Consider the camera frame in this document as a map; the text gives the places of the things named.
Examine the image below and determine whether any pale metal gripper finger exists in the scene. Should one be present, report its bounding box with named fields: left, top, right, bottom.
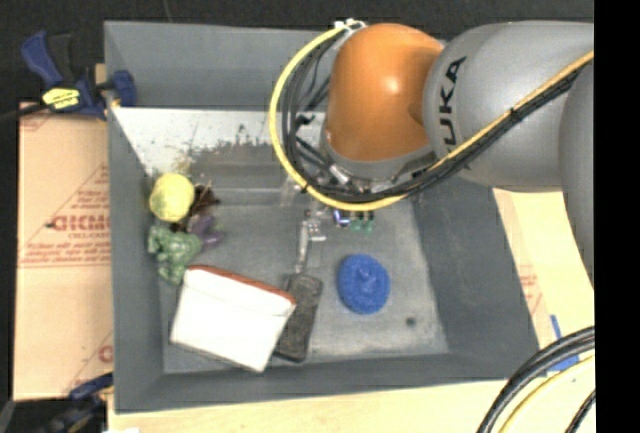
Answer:
left=293, top=220, right=311, bottom=275
left=308, top=222, right=329, bottom=272

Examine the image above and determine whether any blue round scrubber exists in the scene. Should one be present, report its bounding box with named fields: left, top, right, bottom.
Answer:
left=335, top=253, right=392, bottom=316

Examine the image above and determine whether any dark green flat block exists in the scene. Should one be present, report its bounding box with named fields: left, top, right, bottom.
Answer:
left=273, top=272, right=325, bottom=365

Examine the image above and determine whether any purple toy figure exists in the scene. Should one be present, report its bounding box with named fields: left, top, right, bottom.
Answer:
left=188, top=213, right=226, bottom=250

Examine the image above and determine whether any white pouch with red-brown edge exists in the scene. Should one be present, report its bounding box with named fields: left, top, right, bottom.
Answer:
left=168, top=264, right=298, bottom=374

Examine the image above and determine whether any dark brown pine cone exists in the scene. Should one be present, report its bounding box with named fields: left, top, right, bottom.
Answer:
left=189, top=183, right=222, bottom=221

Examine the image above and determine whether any green toy figure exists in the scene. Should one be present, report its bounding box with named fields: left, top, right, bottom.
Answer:
left=146, top=223, right=204, bottom=286

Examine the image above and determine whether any yellow ball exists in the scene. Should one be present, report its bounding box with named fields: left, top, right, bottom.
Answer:
left=148, top=172, right=197, bottom=224

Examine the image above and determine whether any grey metal bin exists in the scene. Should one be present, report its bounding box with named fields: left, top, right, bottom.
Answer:
left=103, top=19, right=557, bottom=413

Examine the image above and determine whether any brown cardboard board, red print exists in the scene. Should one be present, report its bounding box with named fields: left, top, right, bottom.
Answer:
left=12, top=100, right=557, bottom=403

